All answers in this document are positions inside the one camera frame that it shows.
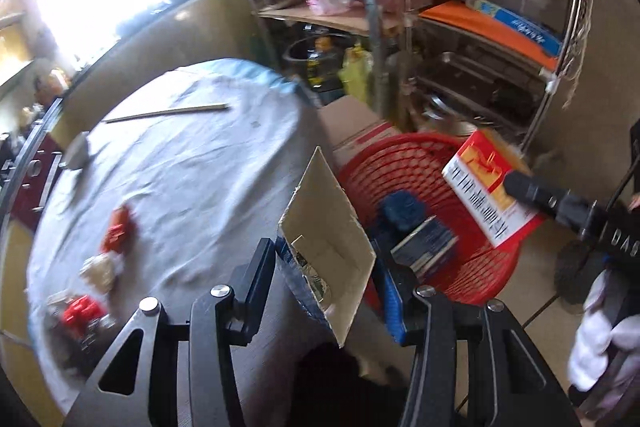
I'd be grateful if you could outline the cooking oil bottle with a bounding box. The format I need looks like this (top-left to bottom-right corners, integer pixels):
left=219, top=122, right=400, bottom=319
left=306, top=36, right=341, bottom=90

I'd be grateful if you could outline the cardboard box with red tape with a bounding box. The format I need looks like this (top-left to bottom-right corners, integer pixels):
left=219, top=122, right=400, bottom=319
left=317, top=97, right=401, bottom=168

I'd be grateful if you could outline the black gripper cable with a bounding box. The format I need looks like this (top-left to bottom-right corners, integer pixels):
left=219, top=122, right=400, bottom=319
left=607, top=157, right=640, bottom=208

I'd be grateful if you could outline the black round pot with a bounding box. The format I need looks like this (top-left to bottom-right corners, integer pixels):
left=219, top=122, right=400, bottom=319
left=282, top=34, right=351, bottom=88

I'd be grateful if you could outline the red and yellow box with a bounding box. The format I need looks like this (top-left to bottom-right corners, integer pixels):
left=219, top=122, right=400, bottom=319
left=441, top=130, right=546, bottom=249

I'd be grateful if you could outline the steel tray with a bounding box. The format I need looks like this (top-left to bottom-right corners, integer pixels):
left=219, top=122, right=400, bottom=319
left=415, top=52, right=543, bottom=108

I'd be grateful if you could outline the dark red cabinet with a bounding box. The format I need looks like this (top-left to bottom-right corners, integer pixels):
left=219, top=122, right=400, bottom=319
left=0, top=132, right=66, bottom=228

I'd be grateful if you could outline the cream crumpled wrapper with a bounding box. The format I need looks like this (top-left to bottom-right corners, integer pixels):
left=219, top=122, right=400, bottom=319
left=81, top=252, right=121, bottom=293

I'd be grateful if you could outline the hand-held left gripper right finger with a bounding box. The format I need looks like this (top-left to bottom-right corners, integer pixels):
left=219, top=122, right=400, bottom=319
left=372, top=257, right=583, bottom=427

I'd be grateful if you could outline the cardboard carton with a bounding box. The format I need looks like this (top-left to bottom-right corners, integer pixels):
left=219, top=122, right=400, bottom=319
left=276, top=147, right=377, bottom=349

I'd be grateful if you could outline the long blue box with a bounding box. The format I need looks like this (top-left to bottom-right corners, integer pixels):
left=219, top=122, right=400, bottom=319
left=465, top=0, right=563, bottom=58

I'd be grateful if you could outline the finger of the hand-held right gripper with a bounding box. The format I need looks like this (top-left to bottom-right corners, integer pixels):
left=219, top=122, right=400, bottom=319
left=502, top=171, right=596, bottom=233

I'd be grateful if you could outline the thin wooden stick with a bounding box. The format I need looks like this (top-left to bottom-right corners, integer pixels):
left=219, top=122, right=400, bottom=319
left=102, top=103, right=231, bottom=124

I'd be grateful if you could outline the red and clear wrapper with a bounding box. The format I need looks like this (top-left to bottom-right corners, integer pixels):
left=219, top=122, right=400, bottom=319
left=47, top=292, right=117, bottom=349

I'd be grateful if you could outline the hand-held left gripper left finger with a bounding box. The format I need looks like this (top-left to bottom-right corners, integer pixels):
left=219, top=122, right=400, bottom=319
left=62, top=237, right=278, bottom=427

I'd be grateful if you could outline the blue crumpled wrapper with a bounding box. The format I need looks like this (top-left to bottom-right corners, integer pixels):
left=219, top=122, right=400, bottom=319
left=377, top=191, right=427, bottom=238

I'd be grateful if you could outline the blue flat pack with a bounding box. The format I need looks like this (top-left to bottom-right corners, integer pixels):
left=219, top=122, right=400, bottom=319
left=390, top=217, right=459, bottom=279

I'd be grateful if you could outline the metal shelf rack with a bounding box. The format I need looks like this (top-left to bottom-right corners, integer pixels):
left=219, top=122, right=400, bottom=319
left=232, top=0, right=598, bottom=158

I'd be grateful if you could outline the red crumpled wrapper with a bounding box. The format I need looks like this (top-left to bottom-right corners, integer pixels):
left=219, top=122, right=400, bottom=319
left=102, top=207, right=137, bottom=253

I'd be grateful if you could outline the red plastic mesh basket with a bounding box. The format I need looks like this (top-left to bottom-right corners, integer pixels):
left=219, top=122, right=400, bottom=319
left=336, top=133, right=546, bottom=305

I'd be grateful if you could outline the orange board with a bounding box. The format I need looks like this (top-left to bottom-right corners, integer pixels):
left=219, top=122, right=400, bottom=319
left=419, top=1, right=558, bottom=70

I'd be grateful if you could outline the yellow plastic bag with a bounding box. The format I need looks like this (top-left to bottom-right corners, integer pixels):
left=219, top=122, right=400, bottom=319
left=340, top=44, right=373, bottom=102

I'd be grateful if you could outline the person's right hand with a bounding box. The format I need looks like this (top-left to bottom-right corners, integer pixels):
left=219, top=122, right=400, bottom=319
left=569, top=268, right=626, bottom=390

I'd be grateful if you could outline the grey tablecloth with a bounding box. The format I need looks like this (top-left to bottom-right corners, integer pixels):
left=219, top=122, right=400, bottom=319
left=25, top=59, right=351, bottom=413

